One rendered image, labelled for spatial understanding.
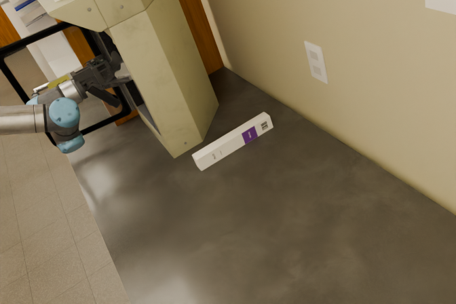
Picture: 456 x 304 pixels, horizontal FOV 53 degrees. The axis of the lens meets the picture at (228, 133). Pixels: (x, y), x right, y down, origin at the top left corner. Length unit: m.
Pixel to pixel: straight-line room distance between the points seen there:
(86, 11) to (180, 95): 0.37
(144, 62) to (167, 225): 0.46
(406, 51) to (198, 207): 0.67
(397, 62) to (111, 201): 0.91
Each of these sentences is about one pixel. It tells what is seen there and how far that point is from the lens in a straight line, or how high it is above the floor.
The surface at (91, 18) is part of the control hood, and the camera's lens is 1.24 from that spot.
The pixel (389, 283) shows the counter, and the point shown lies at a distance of 1.02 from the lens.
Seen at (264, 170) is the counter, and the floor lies 0.94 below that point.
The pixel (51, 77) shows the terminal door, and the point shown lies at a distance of 1.63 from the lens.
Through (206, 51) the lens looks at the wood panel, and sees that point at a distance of 1.80.
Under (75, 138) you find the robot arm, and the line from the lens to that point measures 1.37.
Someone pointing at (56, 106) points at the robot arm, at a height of 1.30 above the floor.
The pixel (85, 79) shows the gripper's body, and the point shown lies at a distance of 1.43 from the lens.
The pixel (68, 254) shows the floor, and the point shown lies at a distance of 2.89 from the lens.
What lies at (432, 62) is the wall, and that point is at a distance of 0.95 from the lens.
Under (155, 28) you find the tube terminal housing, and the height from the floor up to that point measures 1.35.
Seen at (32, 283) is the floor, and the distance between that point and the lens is 2.91.
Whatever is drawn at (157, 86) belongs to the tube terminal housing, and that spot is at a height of 1.20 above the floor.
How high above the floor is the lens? 1.80
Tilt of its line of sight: 36 degrees down
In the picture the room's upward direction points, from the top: 21 degrees counter-clockwise
